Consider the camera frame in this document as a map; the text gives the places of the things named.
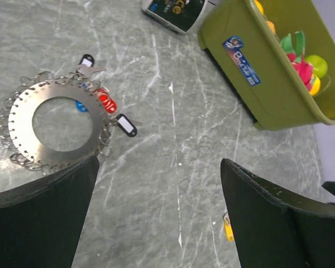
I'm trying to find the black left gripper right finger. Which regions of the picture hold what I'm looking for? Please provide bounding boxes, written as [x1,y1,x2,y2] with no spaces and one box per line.
[221,159,335,267]

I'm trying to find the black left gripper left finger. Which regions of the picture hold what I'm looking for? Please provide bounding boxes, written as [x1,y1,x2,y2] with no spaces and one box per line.
[0,156,99,267]

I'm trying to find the round metal key ring disc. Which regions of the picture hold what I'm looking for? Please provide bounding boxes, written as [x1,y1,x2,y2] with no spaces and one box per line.
[0,72,113,174]

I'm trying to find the yellow tag key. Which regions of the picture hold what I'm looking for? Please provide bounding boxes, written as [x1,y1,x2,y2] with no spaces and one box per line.
[223,212,235,242]

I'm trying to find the blue tag key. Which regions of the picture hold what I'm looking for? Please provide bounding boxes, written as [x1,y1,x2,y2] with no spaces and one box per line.
[75,100,88,112]

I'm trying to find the black tag key lower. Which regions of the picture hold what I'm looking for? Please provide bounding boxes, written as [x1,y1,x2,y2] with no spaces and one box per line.
[112,113,140,138]

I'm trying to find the black tag key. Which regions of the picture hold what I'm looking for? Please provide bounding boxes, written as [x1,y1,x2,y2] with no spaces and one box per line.
[112,113,140,138]
[77,54,106,79]

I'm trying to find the red tag key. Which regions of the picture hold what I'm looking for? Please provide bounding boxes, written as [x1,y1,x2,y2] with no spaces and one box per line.
[94,87,117,114]

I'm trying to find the yellow pear toy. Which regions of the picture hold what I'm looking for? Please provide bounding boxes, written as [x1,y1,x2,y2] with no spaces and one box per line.
[306,74,321,96]

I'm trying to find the red dragon fruit toy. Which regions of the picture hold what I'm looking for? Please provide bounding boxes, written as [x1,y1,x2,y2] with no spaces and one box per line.
[280,31,315,90]

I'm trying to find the black tag key upper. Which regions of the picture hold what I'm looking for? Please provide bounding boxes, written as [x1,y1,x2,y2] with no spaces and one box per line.
[77,54,106,79]

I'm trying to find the green apple toy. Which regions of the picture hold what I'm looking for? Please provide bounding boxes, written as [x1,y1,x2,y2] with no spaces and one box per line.
[305,55,328,79]

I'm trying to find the green plastic bin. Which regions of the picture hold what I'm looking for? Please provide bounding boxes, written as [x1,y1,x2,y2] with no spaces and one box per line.
[198,1,335,131]

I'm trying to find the orange fruit toy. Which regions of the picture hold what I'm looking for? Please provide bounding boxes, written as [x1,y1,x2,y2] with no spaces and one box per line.
[266,21,276,35]

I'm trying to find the yellow mango toy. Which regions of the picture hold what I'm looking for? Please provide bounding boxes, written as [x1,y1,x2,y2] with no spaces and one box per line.
[254,0,264,15]

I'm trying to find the black printed paper cup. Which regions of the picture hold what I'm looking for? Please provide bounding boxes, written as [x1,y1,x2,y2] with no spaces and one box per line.
[141,0,208,34]

